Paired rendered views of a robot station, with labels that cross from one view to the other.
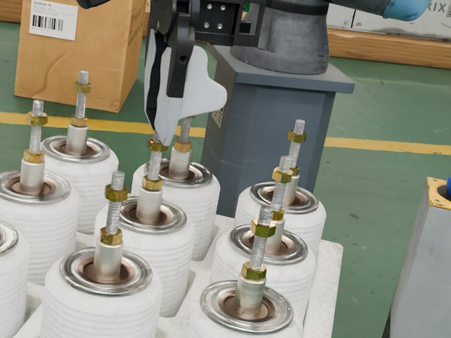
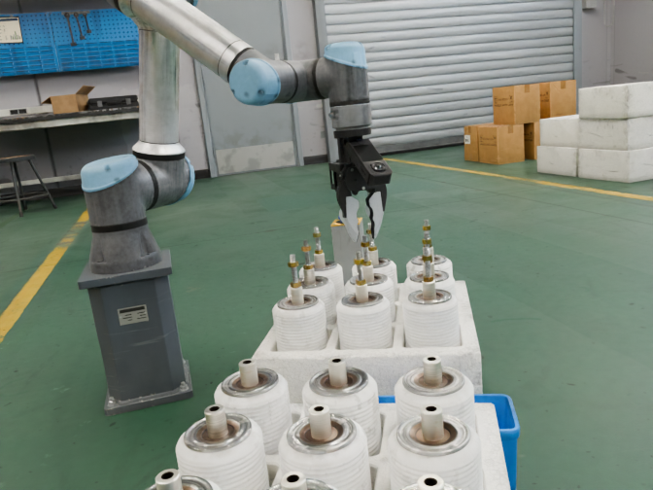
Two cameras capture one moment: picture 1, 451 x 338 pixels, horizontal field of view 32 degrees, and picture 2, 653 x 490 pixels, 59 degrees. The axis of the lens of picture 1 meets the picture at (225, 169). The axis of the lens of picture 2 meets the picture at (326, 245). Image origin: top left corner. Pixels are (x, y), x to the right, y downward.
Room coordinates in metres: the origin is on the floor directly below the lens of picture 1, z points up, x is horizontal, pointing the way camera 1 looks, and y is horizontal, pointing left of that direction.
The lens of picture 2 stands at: (0.70, 1.17, 0.59)
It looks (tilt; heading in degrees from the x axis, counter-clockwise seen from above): 13 degrees down; 273
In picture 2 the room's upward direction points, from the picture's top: 6 degrees counter-clockwise
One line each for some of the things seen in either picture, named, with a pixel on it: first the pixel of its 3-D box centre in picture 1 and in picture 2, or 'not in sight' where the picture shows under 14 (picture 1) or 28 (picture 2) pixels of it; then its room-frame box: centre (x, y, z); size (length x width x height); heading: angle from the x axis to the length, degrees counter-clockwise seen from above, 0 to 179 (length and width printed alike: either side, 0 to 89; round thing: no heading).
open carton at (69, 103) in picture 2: not in sight; (70, 100); (3.16, -4.16, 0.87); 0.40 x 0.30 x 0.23; 4
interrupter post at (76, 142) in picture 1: (77, 139); (296, 296); (0.82, 0.17, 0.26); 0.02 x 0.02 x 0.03
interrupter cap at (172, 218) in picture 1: (147, 215); (368, 279); (0.68, 0.07, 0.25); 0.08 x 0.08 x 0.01
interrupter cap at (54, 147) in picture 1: (76, 149); (297, 302); (0.82, 0.17, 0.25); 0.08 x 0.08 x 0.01
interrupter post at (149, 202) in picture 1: (149, 203); (367, 273); (0.68, 0.07, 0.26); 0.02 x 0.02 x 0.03
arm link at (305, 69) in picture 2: not in sight; (295, 82); (0.79, 0.02, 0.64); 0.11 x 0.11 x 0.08; 64
